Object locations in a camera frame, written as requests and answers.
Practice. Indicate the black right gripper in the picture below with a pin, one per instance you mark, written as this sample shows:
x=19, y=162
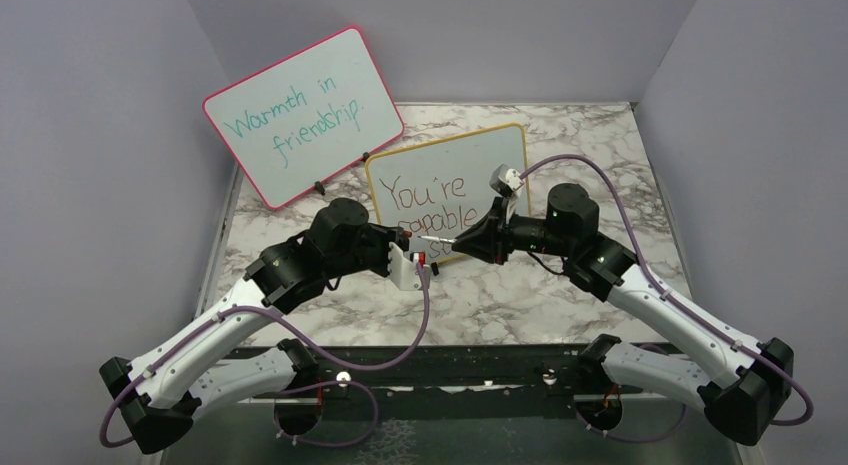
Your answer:
x=490, y=239

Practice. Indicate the pink framed whiteboard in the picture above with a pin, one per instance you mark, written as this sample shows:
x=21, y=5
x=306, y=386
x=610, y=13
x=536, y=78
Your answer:
x=304, y=119

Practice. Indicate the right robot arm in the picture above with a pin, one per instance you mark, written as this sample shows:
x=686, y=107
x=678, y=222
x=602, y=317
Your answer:
x=729, y=376

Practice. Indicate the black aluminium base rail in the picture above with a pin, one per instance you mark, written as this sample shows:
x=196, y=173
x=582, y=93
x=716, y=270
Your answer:
x=433, y=382

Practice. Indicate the pink whiteboard wire stand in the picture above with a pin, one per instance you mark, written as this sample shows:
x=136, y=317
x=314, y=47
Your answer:
x=319, y=186

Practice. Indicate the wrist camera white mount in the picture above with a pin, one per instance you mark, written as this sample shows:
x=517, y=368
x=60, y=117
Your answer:
x=408, y=271
x=508, y=184

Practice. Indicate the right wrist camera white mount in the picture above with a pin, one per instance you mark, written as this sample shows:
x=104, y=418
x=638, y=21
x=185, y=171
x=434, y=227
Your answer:
x=508, y=184

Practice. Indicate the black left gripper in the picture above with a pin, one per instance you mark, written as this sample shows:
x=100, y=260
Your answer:
x=386, y=235

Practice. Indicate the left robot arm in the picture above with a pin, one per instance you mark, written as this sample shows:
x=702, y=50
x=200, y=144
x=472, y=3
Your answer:
x=158, y=395

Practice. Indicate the yellow framed whiteboard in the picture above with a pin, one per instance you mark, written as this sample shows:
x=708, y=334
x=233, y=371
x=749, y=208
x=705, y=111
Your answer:
x=442, y=188

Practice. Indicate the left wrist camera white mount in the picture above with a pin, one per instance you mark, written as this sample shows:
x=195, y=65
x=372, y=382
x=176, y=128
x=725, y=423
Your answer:
x=408, y=271

